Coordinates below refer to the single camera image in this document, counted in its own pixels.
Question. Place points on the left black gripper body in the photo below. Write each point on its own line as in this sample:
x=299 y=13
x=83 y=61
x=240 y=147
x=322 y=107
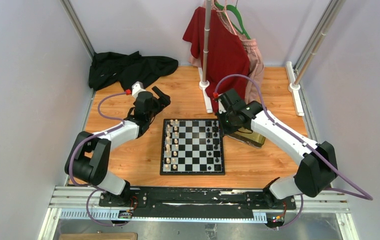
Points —
x=156 y=107

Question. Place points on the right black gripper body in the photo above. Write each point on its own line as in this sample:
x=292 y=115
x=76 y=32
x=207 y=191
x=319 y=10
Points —
x=226 y=122

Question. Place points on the yellow metal tin box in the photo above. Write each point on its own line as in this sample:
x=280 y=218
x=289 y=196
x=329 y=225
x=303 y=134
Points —
x=252 y=139

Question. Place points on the black white chess board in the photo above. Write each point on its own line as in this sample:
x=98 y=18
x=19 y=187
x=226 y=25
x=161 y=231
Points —
x=200 y=150

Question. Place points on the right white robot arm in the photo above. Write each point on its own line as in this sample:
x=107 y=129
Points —
x=316 y=161

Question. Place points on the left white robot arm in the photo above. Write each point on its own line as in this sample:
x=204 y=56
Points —
x=89 y=157

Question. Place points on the white chess pieces rows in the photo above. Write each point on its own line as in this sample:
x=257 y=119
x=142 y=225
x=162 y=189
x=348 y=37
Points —
x=171 y=145

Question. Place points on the white clothes rack stand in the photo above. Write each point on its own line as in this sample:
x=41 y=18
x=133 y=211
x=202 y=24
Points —
x=203 y=83

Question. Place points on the pink garment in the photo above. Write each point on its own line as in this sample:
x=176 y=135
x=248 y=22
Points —
x=256 y=68

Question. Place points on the black cloth pile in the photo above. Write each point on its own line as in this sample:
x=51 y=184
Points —
x=108 y=68

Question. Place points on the red shirt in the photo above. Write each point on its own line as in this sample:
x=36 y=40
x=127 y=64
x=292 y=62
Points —
x=226 y=54

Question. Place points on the right white rack foot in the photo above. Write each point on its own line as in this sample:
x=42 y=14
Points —
x=295 y=71

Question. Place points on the green clothes hanger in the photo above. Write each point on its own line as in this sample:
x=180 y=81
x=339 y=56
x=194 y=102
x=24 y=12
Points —
x=239 y=28

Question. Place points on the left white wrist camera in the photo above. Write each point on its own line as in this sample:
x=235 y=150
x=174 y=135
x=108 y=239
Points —
x=137 y=88

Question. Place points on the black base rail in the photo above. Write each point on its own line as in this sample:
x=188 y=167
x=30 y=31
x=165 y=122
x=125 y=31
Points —
x=197 y=203

